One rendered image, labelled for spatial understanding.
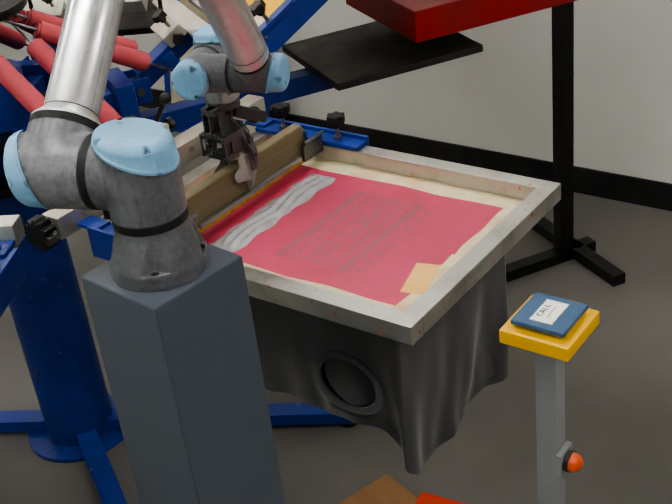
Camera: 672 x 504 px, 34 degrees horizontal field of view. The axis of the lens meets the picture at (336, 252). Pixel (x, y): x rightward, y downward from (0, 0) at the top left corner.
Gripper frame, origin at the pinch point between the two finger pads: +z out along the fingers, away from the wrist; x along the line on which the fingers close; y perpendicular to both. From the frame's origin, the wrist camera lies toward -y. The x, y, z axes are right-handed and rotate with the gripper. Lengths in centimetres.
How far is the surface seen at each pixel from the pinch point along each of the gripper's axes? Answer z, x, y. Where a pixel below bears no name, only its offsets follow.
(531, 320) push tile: 4, 76, 16
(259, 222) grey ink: 4.6, 9.1, 6.7
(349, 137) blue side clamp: 0.7, 7.7, -29.3
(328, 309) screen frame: 3, 43, 29
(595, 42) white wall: 39, -7, -200
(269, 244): 5.3, 16.1, 12.3
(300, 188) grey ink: 4.5, 7.8, -9.4
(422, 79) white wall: 63, -82, -200
